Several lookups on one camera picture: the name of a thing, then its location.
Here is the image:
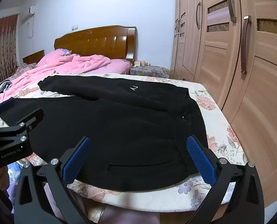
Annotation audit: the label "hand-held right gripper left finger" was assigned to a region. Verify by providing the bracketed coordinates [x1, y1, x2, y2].
[13, 136, 92, 224]

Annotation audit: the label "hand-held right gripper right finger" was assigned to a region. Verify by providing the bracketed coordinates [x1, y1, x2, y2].
[186, 134, 264, 224]

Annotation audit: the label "black pants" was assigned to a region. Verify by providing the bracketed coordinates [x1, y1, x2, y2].
[0, 75, 209, 192]

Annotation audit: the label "striped grey cloth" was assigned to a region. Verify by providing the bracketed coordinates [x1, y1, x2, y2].
[0, 79, 13, 103]

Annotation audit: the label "floral cream blanket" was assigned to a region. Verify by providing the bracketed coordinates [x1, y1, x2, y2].
[11, 73, 249, 211]

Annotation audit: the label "small dark wooden headboard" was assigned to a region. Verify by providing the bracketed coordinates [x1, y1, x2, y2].
[22, 50, 45, 64]

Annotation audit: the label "brown patterned curtain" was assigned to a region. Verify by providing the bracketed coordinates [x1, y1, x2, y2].
[0, 14, 19, 87]

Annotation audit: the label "pink quilt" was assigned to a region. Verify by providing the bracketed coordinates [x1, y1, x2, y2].
[0, 49, 132, 103]

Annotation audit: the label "light wooden wardrobe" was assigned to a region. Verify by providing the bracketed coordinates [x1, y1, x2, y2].
[170, 0, 277, 209]

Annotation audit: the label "nightstand with floral cover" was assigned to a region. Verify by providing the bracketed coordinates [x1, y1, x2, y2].
[130, 65, 170, 78]

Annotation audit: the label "white air conditioner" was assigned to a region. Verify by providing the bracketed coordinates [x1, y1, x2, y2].
[21, 5, 36, 22]

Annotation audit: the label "wooden bed headboard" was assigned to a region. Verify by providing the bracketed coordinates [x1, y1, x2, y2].
[54, 25, 138, 63]

